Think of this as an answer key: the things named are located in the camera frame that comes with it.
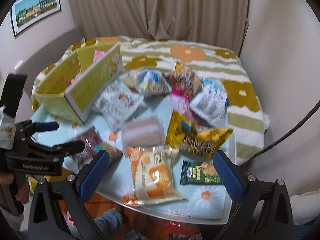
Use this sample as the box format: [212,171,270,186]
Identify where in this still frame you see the framed houses picture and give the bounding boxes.
[10,0,61,37]

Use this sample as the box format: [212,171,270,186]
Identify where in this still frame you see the yellow black snack bag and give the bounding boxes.
[165,111,233,159]

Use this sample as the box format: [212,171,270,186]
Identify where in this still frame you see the orange white bread snack packet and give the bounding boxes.
[123,146,186,206]

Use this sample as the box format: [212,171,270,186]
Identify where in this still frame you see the white blue text snack bag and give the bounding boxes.
[189,79,228,127]

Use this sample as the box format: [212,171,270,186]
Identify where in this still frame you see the floral striped blanket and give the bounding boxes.
[31,36,268,165]

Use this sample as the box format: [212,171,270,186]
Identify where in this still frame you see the white wall switch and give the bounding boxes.
[14,60,23,72]

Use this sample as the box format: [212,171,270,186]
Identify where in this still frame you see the white grey text snack bag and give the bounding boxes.
[93,80,144,132]

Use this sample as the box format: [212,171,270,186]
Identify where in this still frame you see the dark green snack packet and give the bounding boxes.
[180,160,222,185]

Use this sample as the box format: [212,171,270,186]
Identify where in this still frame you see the person's left hand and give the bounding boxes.
[0,173,30,205]

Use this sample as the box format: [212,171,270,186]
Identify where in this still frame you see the beige curtain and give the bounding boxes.
[69,0,249,53]

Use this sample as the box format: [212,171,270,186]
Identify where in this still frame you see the maroon snack packet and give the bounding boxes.
[71,126,102,170]

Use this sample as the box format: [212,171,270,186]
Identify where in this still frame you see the light blue daisy tablecloth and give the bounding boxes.
[30,89,238,221]

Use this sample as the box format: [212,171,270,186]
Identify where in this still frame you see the green cardboard storage box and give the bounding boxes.
[31,42,123,124]

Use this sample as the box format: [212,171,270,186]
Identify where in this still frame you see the black cable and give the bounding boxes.
[246,102,320,160]

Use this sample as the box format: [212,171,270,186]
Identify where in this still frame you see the orange red chips bag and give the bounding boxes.
[163,62,202,101]

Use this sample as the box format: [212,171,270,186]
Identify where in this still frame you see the pink white snack bag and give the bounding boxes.
[170,88,199,124]

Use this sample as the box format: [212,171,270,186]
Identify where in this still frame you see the pink white snack packet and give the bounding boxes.
[121,116,165,152]

